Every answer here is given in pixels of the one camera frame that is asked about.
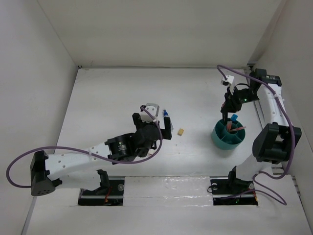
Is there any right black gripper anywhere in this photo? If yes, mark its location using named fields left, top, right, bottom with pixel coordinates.
left=221, top=86, right=260, bottom=113

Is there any blue capped black highlighter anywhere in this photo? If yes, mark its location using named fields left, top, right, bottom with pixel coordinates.
left=230, top=114, right=238, bottom=122

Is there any small clear spray bottle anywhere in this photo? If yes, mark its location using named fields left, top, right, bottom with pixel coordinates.
left=163, top=109, right=174, bottom=132

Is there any red white pen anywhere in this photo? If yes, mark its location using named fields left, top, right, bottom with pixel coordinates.
left=229, top=126, right=246, bottom=133

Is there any pink purple pen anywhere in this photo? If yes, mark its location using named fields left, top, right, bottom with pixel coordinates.
left=227, top=120, right=233, bottom=133

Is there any orange pen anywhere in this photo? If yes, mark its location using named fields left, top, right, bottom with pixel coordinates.
left=226, top=120, right=232, bottom=132

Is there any pink mini stapler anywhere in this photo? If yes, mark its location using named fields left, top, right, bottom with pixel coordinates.
left=147, top=149, right=155, bottom=157

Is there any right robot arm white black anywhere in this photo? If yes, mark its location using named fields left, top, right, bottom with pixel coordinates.
left=221, top=69, right=302, bottom=193

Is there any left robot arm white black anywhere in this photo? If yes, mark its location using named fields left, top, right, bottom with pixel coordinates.
left=30, top=110, right=172, bottom=196

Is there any tan eraser block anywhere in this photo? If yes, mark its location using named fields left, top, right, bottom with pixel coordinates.
left=178, top=129, right=184, bottom=136

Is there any teal round compartment organizer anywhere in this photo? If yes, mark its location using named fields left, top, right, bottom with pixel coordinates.
left=211, top=119, right=246, bottom=150

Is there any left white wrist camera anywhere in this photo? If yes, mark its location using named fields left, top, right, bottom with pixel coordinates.
left=139, top=103, right=160, bottom=123

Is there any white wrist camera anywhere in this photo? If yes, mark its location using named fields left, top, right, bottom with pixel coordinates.
left=139, top=103, right=160, bottom=123
left=221, top=75, right=235, bottom=87

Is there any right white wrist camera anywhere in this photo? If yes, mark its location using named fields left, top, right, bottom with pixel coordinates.
left=221, top=75, right=235, bottom=87

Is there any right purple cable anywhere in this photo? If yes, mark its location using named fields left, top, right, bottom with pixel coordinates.
left=217, top=64, right=295, bottom=206

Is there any purple cable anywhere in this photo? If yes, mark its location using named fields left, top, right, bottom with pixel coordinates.
left=5, top=105, right=163, bottom=188
left=217, top=64, right=295, bottom=206

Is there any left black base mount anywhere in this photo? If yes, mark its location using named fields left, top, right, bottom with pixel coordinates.
left=78, top=170, right=125, bottom=206

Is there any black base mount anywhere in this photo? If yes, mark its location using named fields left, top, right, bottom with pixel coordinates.
left=78, top=170, right=125, bottom=206
left=207, top=167, right=258, bottom=206

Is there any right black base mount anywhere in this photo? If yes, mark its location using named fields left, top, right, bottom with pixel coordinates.
left=207, top=167, right=258, bottom=206

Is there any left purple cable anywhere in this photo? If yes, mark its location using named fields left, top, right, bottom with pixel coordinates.
left=5, top=105, right=163, bottom=188

